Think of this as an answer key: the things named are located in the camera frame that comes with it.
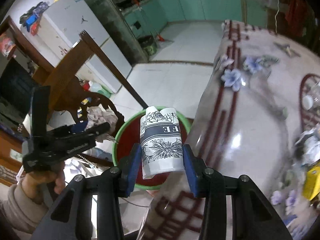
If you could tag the dark bucket on floor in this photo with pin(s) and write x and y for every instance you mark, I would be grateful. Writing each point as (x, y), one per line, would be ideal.
(148, 44)

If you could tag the dark wooden chair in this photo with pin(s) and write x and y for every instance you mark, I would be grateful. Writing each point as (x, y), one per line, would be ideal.
(66, 94)

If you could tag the yellow iced tea carton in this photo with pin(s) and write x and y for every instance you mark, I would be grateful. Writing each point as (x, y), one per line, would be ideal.
(311, 184)

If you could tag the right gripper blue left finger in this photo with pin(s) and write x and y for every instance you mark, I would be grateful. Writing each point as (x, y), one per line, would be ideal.
(129, 167)

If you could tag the floral patterned tablecloth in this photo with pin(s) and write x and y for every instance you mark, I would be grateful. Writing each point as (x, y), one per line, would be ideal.
(250, 116)

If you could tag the beige left sleeve forearm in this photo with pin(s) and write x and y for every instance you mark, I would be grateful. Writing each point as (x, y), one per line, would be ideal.
(20, 214)

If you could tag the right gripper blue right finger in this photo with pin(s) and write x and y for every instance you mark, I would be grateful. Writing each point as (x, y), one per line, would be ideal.
(194, 169)

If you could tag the teal kitchen cabinets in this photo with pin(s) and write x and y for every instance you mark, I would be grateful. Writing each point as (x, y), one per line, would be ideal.
(151, 16)

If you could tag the clear plastic water bottle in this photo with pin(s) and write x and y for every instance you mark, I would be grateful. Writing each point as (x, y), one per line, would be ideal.
(311, 99)

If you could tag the white refrigerator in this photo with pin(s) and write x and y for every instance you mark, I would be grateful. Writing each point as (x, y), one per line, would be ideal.
(60, 27)

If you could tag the person's left hand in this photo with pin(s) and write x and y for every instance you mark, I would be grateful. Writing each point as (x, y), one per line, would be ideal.
(31, 182)

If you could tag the crumpled white paper ball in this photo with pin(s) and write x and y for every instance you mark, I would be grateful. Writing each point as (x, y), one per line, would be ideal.
(308, 146)

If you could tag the white floral paper cup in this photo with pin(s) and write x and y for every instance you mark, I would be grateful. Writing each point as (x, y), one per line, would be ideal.
(161, 142)

